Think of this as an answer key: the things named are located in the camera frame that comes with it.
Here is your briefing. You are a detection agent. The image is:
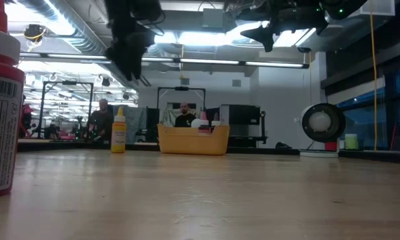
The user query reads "large yellow food coloring bottle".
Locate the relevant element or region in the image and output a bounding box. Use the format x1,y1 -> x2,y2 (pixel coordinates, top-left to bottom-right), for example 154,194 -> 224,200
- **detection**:
110,106 -> 127,154

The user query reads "black and white cabinet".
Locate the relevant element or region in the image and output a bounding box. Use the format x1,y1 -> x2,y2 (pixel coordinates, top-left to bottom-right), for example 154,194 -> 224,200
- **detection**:
219,104 -> 261,138

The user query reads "grey cloth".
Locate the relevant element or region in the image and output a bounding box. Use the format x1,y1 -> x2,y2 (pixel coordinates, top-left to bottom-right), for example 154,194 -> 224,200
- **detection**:
112,105 -> 147,144

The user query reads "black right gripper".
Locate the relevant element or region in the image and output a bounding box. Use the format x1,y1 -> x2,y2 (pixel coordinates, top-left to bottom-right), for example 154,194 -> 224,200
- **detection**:
239,0 -> 329,53

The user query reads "black stand pole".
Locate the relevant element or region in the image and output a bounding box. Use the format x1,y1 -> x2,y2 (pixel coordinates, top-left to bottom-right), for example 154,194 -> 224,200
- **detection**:
259,111 -> 267,137

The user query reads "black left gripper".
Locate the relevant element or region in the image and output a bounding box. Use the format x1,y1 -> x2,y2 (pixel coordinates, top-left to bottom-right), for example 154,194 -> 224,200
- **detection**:
105,0 -> 164,81

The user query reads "ceiling cord reel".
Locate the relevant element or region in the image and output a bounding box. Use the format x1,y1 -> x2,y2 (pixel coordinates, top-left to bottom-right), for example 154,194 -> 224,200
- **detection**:
22,23 -> 47,46

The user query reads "black metal frame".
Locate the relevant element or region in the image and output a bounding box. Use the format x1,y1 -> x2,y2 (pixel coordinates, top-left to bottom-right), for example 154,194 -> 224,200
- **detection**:
38,81 -> 95,138
157,86 -> 207,113

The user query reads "grey ceiling box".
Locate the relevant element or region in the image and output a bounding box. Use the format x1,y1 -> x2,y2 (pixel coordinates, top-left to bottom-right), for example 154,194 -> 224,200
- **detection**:
202,8 -> 225,29

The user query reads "white spotlight lamp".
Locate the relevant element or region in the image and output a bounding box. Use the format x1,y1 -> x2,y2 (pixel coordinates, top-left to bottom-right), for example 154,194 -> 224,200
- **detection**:
299,102 -> 347,159

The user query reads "green container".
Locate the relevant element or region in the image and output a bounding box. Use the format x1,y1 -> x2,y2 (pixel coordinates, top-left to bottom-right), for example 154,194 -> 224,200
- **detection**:
344,133 -> 359,151

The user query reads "black aluminium table frame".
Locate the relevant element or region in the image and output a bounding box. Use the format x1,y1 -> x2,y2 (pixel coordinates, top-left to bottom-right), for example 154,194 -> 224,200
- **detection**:
18,141 -> 400,164

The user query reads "large red food coloring bottle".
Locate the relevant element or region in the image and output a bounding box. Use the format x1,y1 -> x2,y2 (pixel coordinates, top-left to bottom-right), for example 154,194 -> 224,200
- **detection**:
0,0 -> 26,200

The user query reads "yellow plastic bin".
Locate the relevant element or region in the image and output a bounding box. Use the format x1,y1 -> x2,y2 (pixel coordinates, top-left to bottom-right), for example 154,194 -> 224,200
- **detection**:
157,123 -> 231,156

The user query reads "ceiling light strip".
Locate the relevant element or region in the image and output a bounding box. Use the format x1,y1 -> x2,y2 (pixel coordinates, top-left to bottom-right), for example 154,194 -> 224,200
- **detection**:
179,58 -> 310,69
19,52 -> 176,64

